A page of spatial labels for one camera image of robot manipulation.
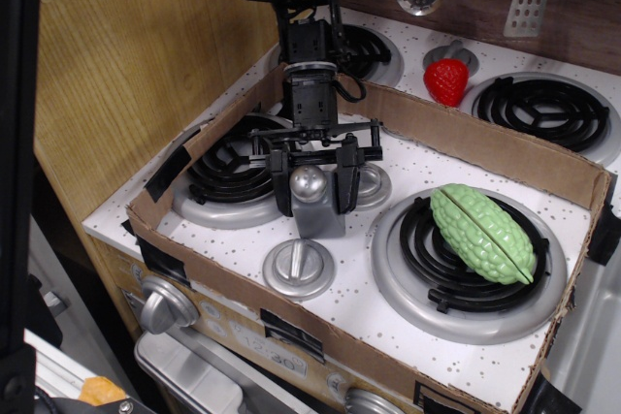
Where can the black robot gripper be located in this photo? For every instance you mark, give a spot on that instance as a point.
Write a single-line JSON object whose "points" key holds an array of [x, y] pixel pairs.
{"points": [[316, 137]]}

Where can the grey pepper shaker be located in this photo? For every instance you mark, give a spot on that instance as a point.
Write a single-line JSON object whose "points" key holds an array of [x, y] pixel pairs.
{"points": [[314, 204]]}

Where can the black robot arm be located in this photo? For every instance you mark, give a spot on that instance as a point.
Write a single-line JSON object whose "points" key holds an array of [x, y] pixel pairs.
{"points": [[289, 11]]}

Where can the silver middle stovetop knob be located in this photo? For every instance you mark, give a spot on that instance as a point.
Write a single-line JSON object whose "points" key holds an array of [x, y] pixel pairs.
{"points": [[375, 187]]}

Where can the silver stovetop knob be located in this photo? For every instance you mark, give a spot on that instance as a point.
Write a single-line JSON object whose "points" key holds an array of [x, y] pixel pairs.
{"points": [[375, 187], [299, 269], [455, 50]]}

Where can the front left stove burner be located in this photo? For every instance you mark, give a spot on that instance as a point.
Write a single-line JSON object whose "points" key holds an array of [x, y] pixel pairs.
{"points": [[221, 190]]}

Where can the stove burner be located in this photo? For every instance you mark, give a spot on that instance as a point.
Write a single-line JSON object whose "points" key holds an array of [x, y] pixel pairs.
{"points": [[559, 110], [425, 281], [354, 50], [221, 190]]}

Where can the silver front stovetop knob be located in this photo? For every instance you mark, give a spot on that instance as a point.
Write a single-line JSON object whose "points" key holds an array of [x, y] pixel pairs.
{"points": [[299, 269]]}

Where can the back left stove burner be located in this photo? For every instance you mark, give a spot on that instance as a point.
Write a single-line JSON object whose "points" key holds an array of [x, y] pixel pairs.
{"points": [[354, 50]]}

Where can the red toy strawberry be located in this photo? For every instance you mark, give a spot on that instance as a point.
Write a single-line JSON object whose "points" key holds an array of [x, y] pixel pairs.
{"points": [[446, 81]]}

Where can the front right stove burner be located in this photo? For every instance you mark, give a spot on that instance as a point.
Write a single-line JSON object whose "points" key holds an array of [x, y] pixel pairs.
{"points": [[425, 281]]}

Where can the brown cardboard tray border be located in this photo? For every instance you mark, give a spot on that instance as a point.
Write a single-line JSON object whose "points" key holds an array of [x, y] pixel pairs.
{"points": [[372, 306]]}

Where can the silver back stovetop knob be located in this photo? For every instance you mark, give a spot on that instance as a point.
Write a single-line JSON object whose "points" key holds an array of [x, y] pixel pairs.
{"points": [[455, 50]]}

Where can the toy oven clock display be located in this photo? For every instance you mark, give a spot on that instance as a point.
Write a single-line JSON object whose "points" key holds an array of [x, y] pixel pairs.
{"points": [[270, 351]]}

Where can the green toy bitter gourd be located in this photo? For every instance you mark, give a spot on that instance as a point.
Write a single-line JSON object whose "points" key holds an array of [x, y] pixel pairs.
{"points": [[483, 235]]}

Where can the silver oven front knob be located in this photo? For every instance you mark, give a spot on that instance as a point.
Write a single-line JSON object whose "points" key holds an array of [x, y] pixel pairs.
{"points": [[165, 307]]}

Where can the silver oven knob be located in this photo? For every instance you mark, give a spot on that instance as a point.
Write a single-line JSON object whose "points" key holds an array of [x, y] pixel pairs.
{"points": [[358, 401], [165, 307]]}

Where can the back right stove burner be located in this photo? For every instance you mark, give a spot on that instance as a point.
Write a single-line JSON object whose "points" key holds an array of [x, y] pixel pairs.
{"points": [[559, 110]]}

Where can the hanging silver slotted spatula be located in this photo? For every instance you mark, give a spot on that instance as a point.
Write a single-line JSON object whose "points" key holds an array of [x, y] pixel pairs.
{"points": [[524, 19]]}

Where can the orange object bottom left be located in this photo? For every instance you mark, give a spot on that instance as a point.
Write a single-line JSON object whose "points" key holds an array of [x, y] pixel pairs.
{"points": [[99, 390]]}

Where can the silver oven door handle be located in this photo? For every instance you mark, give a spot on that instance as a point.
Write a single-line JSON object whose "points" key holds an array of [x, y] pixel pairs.
{"points": [[208, 378]]}

